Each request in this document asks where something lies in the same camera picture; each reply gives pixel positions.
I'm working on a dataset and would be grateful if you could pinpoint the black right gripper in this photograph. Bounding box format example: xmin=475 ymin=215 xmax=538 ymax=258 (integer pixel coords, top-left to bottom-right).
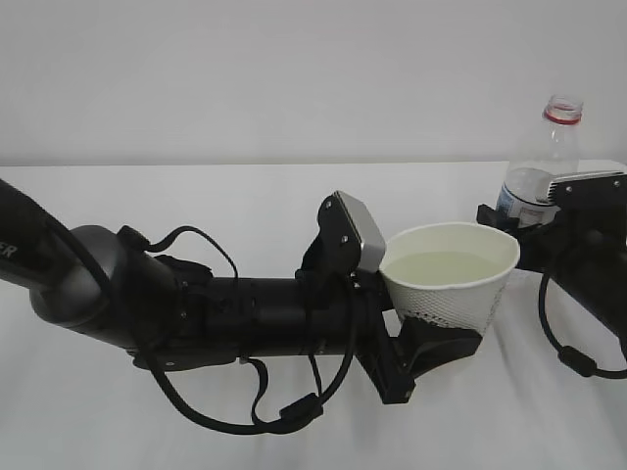
xmin=476 ymin=204 xmax=626 ymax=362

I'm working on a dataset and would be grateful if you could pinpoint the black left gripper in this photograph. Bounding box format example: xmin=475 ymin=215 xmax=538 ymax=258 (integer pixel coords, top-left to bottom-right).
xmin=342 ymin=273 xmax=483 ymax=404

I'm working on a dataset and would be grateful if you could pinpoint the white paper cup green logo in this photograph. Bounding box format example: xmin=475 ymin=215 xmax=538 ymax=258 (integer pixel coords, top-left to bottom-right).
xmin=379 ymin=222 xmax=521 ymax=335

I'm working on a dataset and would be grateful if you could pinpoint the clear plastic water bottle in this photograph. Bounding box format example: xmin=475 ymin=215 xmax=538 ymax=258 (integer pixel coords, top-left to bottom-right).
xmin=496 ymin=94 xmax=583 ymax=228

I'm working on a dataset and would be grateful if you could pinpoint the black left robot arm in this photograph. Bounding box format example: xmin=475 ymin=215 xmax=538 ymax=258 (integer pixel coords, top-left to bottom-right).
xmin=1 ymin=183 xmax=482 ymax=404

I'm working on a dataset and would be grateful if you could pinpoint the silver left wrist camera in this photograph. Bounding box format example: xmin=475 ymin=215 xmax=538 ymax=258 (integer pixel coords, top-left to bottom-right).
xmin=336 ymin=191 xmax=386 ymax=273

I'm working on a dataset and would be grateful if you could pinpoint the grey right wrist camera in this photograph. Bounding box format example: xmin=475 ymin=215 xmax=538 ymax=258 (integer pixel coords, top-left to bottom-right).
xmin=540 ymin=170 xmax=626 ymax=210

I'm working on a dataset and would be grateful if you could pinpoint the black left camera cable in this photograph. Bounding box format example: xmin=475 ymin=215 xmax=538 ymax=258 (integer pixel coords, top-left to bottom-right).
xmin=117 ymin=224 xmax=357 ymax=436

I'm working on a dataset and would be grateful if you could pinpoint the black camera cable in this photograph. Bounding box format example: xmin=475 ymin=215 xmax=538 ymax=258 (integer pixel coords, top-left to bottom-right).
xmin=117 ymin=224 xmax=357 ymax=436
xmin=538 ymin=268 xmax=627 ymax=380

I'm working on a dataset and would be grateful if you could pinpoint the black right camera cable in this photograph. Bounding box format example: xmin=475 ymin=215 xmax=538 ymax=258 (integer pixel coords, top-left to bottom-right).
xmin=538 ymin=268 xmax=627 ymax=380

